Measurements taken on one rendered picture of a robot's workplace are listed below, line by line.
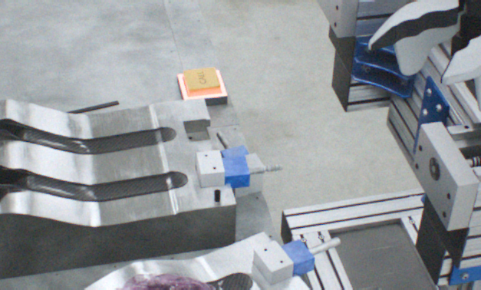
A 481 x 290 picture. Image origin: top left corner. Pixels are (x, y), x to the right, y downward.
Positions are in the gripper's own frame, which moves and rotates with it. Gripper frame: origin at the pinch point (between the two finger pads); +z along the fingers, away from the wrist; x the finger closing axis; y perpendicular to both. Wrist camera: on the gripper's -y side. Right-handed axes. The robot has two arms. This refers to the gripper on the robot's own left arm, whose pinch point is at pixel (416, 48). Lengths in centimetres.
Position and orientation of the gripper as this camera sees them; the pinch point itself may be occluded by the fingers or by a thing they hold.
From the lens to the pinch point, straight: 68.0
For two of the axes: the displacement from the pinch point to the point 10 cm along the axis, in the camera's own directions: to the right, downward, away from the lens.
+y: 0.7, 8.2, 5.7
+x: -6.3, -4.1, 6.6
